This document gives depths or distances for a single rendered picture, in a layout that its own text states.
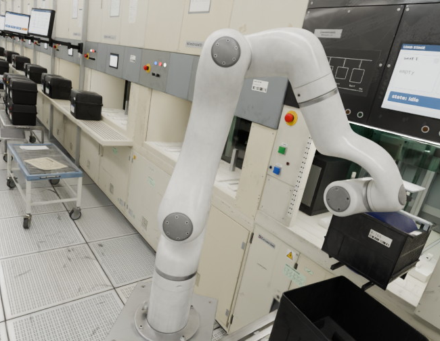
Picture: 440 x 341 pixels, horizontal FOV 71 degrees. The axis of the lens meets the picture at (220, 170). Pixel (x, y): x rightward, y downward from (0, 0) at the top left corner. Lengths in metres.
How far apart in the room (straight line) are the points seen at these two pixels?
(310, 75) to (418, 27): 0.61
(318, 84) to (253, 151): 0.91
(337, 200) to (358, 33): 0.74
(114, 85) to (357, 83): 3.19
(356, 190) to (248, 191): 0.92
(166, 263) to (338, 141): 0.51
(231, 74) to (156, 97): 1.96
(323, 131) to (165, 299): 0.58
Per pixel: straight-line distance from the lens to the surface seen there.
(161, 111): 2.61
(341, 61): 1.33
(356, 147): 0.73
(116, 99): 4.06
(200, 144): 0.70
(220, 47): 0.63
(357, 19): 1.35
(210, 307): 1.08
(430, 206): 2.13
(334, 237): 1.04
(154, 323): 0.96
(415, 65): 1.22
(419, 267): 1.50
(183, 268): 0.83
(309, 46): 0.71
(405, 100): 1.21
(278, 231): 1.51
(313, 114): 0.71
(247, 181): 1.60
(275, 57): 0.71
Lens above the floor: 1.47
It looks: 17 degrees down
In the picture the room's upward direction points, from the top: 11 degrees clockwise
